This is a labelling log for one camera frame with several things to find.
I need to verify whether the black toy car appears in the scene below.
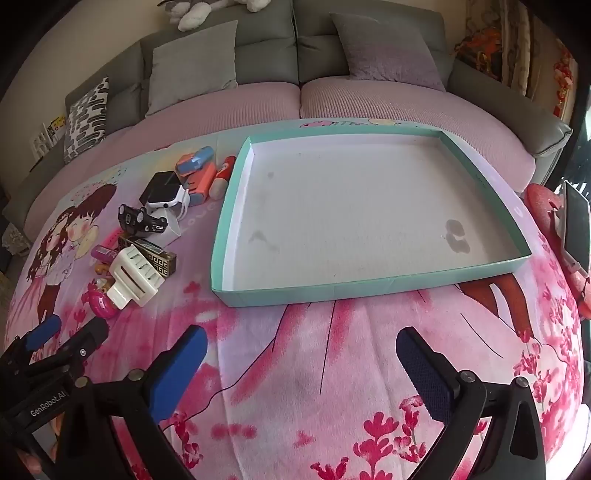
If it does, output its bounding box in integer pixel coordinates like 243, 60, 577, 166
117, 204, 169, 236

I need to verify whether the red bottle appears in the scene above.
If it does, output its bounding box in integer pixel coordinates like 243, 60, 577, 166
210, 154, 237, 200

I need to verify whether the purple pillow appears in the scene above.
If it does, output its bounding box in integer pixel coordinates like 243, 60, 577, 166
330, 12, 448, 93

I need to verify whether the smartphone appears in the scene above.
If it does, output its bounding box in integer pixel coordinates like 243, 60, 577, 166
562, 180, 591, 273

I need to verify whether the white smartwatch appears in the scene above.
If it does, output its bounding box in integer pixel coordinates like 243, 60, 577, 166
141, 185, 191, 217

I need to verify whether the grey white plush dog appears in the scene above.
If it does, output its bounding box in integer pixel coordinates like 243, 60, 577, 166
157, 0, 273, 32

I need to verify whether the gold box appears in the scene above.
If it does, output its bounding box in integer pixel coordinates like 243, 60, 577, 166
117, 235, 178, 278

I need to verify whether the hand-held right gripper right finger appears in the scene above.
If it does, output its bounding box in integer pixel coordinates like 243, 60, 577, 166
396, 327, 548, 480

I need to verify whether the white phone stand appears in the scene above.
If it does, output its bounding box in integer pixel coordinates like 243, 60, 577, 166
551, 208, 583, 278

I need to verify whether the stack of books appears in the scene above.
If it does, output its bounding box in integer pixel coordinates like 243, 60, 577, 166
30, 115, 68, 155

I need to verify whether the red hanging decoration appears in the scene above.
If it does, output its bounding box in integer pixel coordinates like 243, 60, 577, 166
551, 51, 578, 121

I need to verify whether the black white patterned pillow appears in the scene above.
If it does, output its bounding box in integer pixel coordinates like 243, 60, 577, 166
63, 76, 110, 164

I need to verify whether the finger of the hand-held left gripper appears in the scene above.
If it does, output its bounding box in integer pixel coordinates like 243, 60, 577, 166
32, 319, 110, 385
4, 315, 63, 367

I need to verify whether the red stool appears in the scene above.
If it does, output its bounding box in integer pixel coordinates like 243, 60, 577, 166
524, 183, 591, 319

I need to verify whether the grey pillow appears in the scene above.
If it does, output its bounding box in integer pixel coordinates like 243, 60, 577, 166
145, 19, 239, 118

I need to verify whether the black charger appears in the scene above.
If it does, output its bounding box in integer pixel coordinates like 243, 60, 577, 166
139, 171, 185, 204

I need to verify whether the teal cardboard tray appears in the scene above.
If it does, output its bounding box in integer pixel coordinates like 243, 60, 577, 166
211, 128, 532, 309

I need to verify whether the patterned curtain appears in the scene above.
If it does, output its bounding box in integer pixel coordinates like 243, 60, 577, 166
464, 0, 555, 100

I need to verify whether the orange blue plastic case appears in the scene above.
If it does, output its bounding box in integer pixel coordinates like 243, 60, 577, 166
182, 161, 218, 208
175, 147, 215, 176

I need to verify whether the pink printed blanket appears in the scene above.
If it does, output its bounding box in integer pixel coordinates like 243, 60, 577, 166
2, 117, 587, 480

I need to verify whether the white plastic holder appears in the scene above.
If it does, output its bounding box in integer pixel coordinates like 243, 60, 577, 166
108, 244, 164, 310

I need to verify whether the grey sofa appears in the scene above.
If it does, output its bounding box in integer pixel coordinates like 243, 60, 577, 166
2, 0, 574, 232

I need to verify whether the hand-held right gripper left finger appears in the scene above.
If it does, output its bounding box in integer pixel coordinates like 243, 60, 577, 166
58, 324, 208, 480

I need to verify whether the orange backpack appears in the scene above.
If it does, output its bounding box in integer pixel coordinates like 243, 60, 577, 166
455, 25, 504, 77

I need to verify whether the pink watch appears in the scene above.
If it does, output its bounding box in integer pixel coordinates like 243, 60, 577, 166
87, 277, 118, 320

